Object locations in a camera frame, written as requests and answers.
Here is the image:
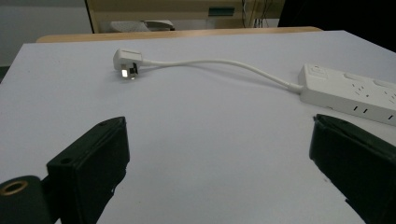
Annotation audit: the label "dark hanging cables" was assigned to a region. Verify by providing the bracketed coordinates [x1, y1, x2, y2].
[240, 0, 273, 29]

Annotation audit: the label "white power plug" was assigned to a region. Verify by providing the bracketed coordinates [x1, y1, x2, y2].
[112, 48, 145, 81]

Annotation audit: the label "white power strip cable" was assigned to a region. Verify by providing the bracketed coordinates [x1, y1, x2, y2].
[141, 58, 304, 94]

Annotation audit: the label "grey white device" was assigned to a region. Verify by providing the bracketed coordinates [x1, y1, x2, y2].
[109, 20, 176, 34]

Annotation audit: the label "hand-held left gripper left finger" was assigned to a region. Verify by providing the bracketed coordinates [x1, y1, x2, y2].
[46, 116, 131, 224]

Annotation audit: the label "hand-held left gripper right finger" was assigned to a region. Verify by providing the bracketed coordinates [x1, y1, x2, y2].
[308, 113, 396, 224]

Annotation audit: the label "white power strip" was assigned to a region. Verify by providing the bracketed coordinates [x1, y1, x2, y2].
[297, 63, 396, 127]

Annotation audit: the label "light wooden table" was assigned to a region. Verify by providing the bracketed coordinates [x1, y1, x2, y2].
[35, 26, 323, 44]

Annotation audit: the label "beige cabinet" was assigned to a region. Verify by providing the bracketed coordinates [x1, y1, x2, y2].
[85, 0, 286, 34]

